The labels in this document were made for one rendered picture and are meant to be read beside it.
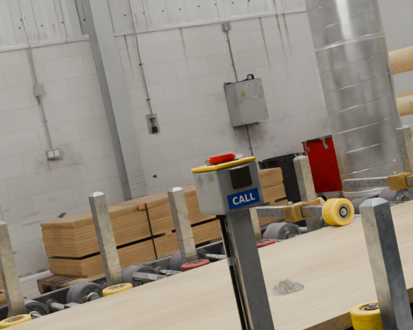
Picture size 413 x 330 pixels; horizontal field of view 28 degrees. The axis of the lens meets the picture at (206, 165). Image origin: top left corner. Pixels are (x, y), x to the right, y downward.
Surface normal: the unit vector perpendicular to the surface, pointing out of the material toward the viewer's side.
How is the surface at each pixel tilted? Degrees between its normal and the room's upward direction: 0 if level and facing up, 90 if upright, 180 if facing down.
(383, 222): 90
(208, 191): 90
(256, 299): 90
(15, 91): 90
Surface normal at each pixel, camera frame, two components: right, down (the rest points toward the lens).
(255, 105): 0.54, -0.07
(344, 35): -0.26, 0.11
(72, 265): -0.81, 0.20
